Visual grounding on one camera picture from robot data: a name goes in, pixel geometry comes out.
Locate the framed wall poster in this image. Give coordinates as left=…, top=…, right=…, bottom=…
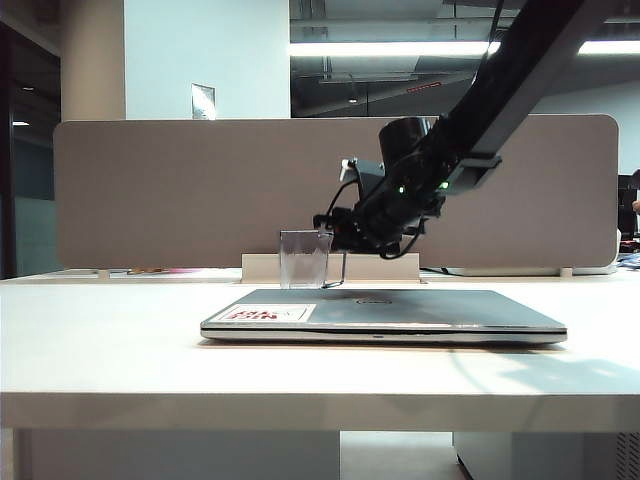
left=190, top=83, right=217, bottom=121

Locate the beige desk divider panel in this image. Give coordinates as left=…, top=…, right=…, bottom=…
left=52, top=114, right=621, bottom=271

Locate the silver Dell laptop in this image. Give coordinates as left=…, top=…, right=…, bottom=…
left=199, top=288, right=569, bottom=346

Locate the transparent grey water cup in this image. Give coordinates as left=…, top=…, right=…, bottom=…
left=278, top=229, right=347, bottom=292

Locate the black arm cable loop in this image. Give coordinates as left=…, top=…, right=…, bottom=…
left=377, top=214, right=431, bottom=260

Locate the person in dark clothes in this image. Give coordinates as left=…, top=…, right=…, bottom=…
left=617, top=168, right=640, bottom=236

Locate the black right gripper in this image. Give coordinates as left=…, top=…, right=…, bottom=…
left=313, top=179, right=446, bottom=254

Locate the long ceiling light strip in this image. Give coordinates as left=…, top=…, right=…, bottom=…
left=288, top=39, right=640, bottom=57

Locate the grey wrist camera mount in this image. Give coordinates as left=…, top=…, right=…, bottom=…
left=338, top=156, right=389, bottom=204

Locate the white red laptop sticker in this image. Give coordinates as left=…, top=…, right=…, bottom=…
left=218, top=303, right=317, bottom=325

